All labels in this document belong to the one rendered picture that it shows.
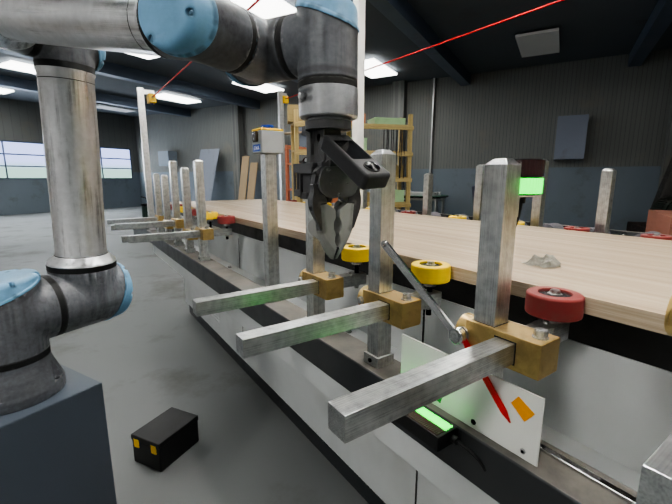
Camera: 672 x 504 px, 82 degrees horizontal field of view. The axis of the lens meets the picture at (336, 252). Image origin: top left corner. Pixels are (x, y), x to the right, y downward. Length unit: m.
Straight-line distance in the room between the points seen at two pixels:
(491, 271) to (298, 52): 0.42
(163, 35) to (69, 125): 0.55
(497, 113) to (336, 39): 9.07
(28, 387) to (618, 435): 1.14
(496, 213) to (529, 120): 8.97
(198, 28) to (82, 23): 0.23
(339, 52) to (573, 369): 0.65
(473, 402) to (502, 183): 0.33
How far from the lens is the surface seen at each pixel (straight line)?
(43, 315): 1.07
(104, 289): 1.13
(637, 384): 0.79
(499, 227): 0.58
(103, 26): 0.70
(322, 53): 0.60
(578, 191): 9.43
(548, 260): 0.93
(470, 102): 9.77
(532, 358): 0.58
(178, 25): 0.56
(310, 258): 0.97
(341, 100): 0.59
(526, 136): 9.50
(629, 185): 9.49
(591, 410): 0.84
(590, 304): 0.72
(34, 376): 1.10
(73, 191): 1.09
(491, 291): 0.60
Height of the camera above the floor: 1.08
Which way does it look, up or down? 11 degrees down
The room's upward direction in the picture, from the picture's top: straight up
